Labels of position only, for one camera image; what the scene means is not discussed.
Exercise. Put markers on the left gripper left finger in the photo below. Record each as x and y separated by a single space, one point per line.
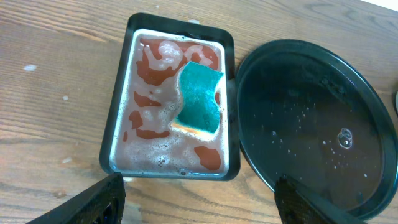
102 203

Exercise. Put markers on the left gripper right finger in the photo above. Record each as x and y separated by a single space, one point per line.
298 204

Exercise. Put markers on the green scrubbing sponge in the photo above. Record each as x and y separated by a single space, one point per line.
200 112

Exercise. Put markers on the light blue plate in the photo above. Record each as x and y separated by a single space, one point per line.
396 102

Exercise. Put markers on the black round serving tray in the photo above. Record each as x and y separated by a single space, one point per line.
305 112

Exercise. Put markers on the black rectangular water tray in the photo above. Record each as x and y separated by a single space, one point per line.
139 140

